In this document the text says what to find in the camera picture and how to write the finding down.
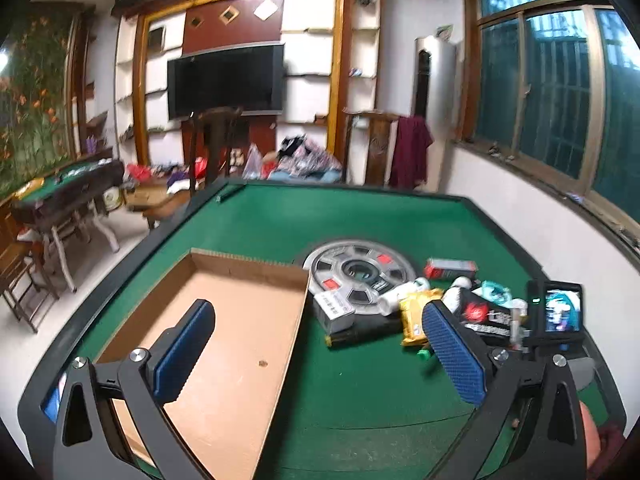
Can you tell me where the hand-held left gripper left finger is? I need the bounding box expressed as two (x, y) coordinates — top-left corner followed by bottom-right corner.
(52, 299), (216, 480)

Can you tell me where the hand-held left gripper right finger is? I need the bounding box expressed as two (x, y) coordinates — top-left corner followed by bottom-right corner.
(421, 300), (588, 480)

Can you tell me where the black packet with red logo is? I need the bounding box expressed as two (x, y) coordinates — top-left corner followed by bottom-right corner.
(450, 287), (516, 346)

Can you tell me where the yellow snack packet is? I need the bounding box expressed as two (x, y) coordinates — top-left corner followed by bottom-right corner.
(399, 287), (446, 348)

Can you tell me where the shallow cardboard box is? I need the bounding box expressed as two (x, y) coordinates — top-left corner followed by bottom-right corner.
(95, 247), (312, 468)

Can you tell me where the small white bottle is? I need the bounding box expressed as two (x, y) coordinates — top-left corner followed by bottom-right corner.
(445, 276), (473, 311)

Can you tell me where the teal packet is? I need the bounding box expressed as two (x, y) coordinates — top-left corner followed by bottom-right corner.
(472, 280), (513, 306)

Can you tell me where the black marker pen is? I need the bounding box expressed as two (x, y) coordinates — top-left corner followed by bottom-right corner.
(324, 316), (407, 348)

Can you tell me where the white printed carton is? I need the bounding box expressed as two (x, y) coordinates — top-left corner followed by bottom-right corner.
(312, 290), (357, 336)

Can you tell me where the person's right forearm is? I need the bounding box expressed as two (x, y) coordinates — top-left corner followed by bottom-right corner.
(580, 401), (627, 480)

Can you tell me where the white-capped slim bottle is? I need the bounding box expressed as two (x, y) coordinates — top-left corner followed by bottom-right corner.
(510, 298), (530, 333)

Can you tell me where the white cylindrical bottle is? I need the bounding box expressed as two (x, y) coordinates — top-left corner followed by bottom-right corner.
(380, 278), (432, 317)

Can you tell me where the green mahjong table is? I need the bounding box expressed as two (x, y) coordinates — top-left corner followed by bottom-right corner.
(17, 176), (628, 480)

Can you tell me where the red and grey carton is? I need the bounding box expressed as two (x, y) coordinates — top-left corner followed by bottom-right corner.
(424, 258), (480, 281)

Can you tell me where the round grey table centre panel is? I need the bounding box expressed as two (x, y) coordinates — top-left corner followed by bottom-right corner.
(295, 237), (426, 317)

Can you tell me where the low wooden bench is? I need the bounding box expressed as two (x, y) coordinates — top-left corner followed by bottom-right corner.
(125, 180), (193, 231)

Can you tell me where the brown wooden chair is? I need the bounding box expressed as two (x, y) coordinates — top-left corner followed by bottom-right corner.
(0, 240), (58, 333)

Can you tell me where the translucent plastic bag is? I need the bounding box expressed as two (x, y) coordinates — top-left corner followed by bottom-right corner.
(242, 143), (265, 181)

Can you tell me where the small green-topped mahjong table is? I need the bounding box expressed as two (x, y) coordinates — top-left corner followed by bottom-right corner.
(10, 159), (126, 293)

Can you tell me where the maroon garment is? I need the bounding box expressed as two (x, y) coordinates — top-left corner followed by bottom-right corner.
(389, 115), (435, 191)

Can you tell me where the wood-framed window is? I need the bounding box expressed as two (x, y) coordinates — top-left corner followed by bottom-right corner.
(460, 0), (640, 241)

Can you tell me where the dark wooden chair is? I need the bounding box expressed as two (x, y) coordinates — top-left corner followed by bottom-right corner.
(181, 106), (244, 198)

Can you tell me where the carved wooden chair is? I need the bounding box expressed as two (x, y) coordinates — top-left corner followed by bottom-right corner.
(342, 108), (401, 187)

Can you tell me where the pile of clothes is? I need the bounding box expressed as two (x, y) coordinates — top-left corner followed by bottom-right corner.
(267, 134), (346, 183)

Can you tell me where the standing air conditioner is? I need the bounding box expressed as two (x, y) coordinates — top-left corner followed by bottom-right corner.
(411, 35), (458, 133)

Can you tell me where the black flat-screen television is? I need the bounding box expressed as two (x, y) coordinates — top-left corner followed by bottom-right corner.
(166, 44), (286, 122)

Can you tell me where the flower wall mural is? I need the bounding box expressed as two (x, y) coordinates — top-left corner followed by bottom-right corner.
(0, 7), (81, 196)

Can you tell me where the wooden wall shelving unit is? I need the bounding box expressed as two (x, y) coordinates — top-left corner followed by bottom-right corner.
(112, 0), (388, 186)

